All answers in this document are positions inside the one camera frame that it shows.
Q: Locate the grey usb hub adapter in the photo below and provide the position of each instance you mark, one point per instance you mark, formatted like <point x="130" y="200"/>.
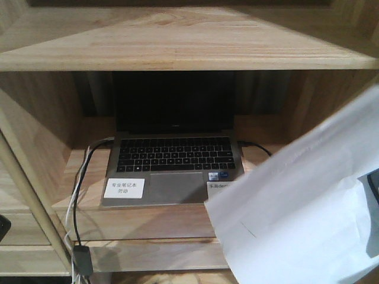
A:
<point x="82" y="259"/>

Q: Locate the silver laptop with stickers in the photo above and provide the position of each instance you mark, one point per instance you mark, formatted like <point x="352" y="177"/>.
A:
<point x="174" y="137"/>

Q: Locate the white paper sheet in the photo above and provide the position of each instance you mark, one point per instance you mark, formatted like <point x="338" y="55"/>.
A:
<point x="307" y="215"/>

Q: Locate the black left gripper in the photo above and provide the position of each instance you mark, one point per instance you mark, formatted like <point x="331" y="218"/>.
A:
<point x="5" y="225"/>

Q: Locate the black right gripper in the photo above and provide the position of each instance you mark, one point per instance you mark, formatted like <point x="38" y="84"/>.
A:
<point x="373" y="181"/>

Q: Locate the wooden shelf unit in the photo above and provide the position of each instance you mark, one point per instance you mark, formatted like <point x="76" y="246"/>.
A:
<point x="330" y="47"/>

